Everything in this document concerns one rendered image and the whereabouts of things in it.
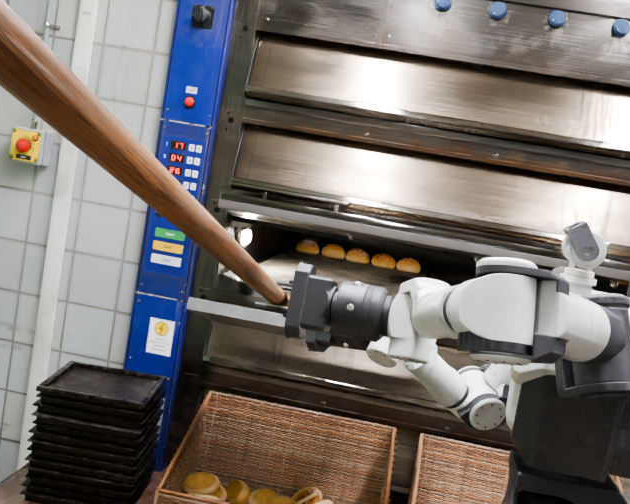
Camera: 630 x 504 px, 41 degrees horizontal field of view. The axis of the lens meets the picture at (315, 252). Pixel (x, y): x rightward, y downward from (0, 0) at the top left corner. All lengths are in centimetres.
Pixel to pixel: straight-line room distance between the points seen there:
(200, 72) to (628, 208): 124
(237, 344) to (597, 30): 132
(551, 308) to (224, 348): 152
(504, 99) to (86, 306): 135
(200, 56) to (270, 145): 32
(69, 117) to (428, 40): 202
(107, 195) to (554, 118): 129
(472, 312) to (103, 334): 169
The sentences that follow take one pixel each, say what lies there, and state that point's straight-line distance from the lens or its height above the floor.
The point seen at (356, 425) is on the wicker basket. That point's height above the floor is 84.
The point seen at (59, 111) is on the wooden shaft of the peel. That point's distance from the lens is 47.
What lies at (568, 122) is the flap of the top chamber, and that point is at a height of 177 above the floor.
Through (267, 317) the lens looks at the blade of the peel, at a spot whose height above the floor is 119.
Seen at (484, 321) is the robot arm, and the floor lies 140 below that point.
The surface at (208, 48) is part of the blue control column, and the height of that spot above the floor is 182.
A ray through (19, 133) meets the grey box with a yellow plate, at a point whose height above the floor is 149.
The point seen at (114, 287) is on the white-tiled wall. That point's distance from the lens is 260.
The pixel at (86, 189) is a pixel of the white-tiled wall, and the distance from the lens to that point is 261.
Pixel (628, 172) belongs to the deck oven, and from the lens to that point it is 246.
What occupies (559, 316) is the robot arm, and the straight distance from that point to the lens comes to 112.
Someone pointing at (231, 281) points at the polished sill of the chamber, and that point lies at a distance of 249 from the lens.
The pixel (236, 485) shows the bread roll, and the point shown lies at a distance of 245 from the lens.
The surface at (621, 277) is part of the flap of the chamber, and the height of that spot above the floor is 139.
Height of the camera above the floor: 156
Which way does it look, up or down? 6 degrees down
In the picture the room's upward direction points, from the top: 10 degrees clockwise
